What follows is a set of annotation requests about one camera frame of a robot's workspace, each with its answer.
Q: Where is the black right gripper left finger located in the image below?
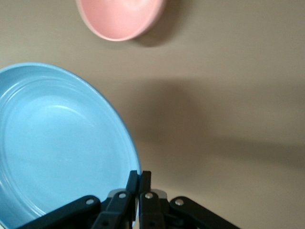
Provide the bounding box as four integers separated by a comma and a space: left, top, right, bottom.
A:
22, 170, 139, 229

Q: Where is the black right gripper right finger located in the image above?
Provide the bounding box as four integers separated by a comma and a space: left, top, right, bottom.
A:
138, 170, 242, 229

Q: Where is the blue shallow bowl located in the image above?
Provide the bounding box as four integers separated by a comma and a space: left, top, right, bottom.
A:
0, 62, 141, 229

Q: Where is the small deep pink bowl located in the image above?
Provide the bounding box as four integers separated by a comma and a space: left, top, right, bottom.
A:
75, 0, 167, 42

